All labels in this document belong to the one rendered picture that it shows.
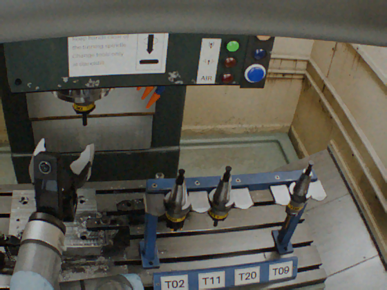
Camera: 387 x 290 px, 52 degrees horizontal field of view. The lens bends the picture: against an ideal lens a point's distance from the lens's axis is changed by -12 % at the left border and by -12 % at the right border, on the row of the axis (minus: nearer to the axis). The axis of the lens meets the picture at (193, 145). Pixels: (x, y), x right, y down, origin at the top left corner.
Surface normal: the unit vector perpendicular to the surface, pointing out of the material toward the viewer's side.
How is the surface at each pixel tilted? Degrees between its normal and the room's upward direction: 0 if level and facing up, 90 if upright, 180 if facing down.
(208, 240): 0
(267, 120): 90
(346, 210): 24
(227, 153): 0
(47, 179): 63
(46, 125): 92
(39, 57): 90
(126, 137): 91
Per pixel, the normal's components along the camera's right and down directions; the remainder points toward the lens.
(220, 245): 0.11, -0.74
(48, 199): -0.01, 0.25
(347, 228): -0.30, -0.66
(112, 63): 0.18, 0.67
